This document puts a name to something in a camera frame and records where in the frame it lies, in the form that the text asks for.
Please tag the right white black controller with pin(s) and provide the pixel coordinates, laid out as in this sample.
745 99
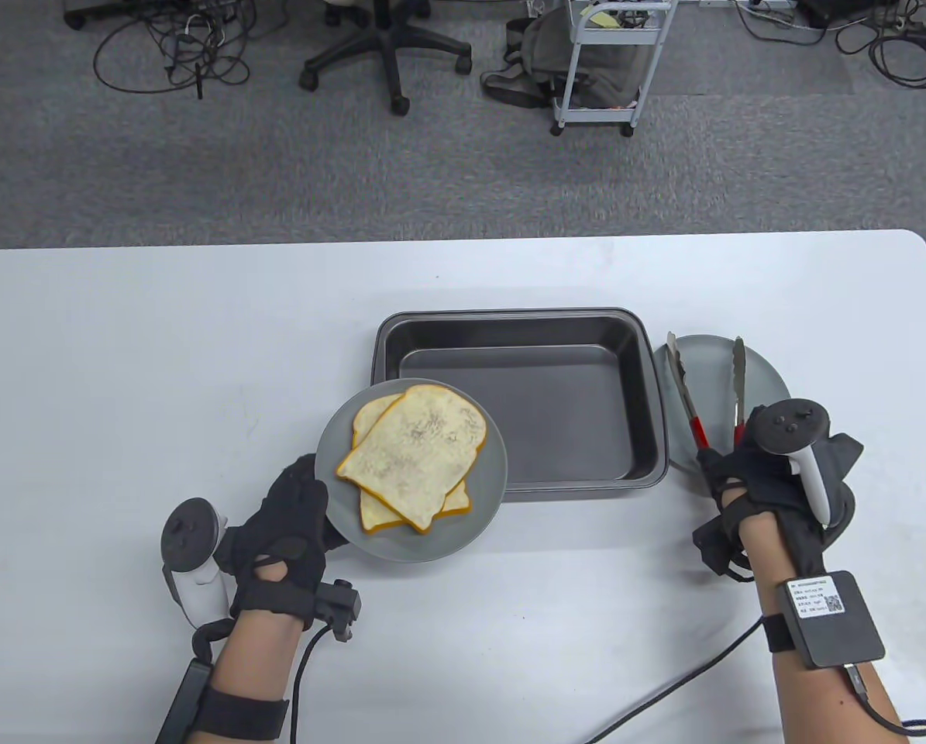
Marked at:
792 426

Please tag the person's left forearm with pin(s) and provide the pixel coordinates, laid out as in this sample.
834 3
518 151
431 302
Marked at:
253 666

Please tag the small toast bread slice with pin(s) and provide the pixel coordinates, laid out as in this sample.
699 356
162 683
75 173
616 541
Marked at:
377 515

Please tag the large toast bread slice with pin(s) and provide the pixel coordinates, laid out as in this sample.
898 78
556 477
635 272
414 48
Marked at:
416 457

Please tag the empty grey plate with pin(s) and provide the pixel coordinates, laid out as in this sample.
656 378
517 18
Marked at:
710 372

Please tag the plain black forearm box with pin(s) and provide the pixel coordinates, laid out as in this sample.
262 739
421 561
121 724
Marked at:
184 701

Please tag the person's right forearm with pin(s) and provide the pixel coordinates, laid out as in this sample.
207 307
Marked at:
811 697

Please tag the person's left thumb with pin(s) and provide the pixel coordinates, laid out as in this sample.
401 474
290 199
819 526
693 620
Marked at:
313 496

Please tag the left white black controller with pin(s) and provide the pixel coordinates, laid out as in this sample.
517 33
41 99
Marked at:
187 542

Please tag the person's right fingers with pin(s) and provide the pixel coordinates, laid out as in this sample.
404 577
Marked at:
722 469

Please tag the black chair wheel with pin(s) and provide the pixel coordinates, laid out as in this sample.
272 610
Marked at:
83 12

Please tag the person's left hand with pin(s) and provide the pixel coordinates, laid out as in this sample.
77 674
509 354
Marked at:
277 535

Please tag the grey backpack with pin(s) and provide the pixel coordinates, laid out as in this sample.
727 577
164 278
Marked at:
536 58

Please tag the white black controller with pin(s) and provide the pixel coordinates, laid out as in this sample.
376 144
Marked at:
792 426
187 542

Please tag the black office chair base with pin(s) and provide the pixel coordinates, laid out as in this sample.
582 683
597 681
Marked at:
389 50

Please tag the black labelled sensor box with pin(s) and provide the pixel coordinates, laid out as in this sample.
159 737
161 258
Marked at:
834 624

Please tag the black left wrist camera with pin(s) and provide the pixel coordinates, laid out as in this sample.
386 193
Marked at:
337 608

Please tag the grey plate with bread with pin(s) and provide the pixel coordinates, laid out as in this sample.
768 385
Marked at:
478 496

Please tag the dark metal baking tray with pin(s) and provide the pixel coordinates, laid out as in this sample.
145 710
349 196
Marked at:
555 411

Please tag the white wheeled cart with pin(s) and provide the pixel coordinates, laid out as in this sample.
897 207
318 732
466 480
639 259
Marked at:
586 70

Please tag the person's right hand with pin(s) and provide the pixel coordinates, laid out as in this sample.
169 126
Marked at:
765 488

